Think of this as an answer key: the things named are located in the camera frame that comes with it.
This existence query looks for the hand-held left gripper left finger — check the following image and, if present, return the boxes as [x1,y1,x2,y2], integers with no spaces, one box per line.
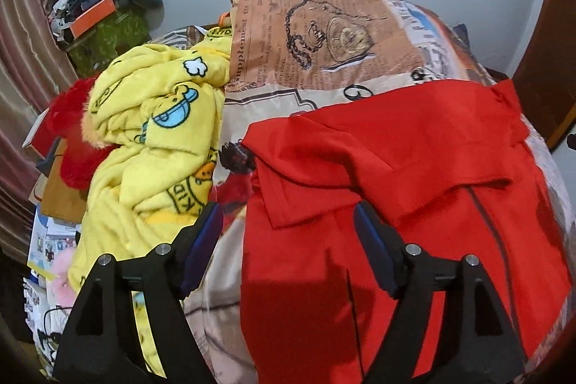
[51,202,224,384]

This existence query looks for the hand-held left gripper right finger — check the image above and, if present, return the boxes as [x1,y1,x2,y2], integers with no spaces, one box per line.
[353,200,527,384]

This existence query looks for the red zip jacket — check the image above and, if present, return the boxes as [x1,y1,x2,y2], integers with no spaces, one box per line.
[240,79,573,384]

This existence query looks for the yellow cartoon fleece blanket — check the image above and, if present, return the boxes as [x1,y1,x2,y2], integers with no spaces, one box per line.
[67,26,235,376]

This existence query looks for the pink plush toy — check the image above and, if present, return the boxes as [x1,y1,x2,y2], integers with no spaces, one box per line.
[47,248,80,309]

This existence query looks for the brown cardboard box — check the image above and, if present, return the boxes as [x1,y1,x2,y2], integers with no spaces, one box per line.
[40,138,91,226]

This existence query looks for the pile of printed papers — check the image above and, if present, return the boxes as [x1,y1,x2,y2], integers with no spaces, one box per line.
[22,208,82,349]

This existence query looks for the grey box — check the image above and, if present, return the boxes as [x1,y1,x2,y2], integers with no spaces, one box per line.
[35,154,55,179]

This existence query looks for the red plush cloth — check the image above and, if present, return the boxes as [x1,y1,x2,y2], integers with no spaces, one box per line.
[47,77,107,192]

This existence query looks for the red and white box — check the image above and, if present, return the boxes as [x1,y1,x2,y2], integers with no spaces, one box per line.
[22,109,53,158]

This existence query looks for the green patterned cloth cover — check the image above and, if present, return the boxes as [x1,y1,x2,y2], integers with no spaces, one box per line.
[67,8,152,80]

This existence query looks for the dark blue cloth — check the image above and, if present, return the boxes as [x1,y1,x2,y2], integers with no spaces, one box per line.
[452,23,471,48]

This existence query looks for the striped brown curtain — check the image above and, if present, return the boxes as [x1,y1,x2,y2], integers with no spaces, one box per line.
[0,0,80,250]

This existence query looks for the orange box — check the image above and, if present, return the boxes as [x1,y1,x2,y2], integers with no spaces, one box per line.
[69,0,119,39]

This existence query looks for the brown wooden door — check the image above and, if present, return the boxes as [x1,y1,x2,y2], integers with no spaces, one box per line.
[512,0,576,152]

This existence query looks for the black thin cable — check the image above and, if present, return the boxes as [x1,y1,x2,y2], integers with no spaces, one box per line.
[38,307,69,349]

